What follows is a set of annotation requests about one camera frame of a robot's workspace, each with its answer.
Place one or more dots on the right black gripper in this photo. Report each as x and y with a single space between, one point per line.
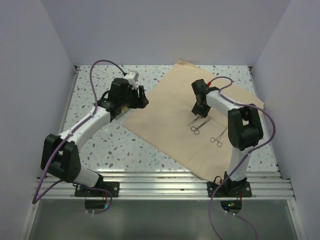
196 110

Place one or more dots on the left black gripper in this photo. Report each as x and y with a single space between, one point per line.
140 102

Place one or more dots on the steel tweezers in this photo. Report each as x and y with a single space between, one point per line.
193 121

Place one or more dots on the steel scissors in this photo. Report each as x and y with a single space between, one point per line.
196 129

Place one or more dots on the steel forceps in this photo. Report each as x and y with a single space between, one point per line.
217 139

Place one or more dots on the beige cloth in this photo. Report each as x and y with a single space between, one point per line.
163 123

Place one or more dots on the metal tray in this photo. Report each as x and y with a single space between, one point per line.
117 113

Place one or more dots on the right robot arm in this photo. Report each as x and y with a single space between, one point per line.
244 131

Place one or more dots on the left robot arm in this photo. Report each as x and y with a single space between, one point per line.
60 155

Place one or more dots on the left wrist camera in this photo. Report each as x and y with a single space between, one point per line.
132 78

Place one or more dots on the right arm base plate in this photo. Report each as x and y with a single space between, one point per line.
230 189

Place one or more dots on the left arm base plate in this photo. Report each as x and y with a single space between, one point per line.
101 189

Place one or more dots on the aluminium rail frame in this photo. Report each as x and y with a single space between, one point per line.
146 173

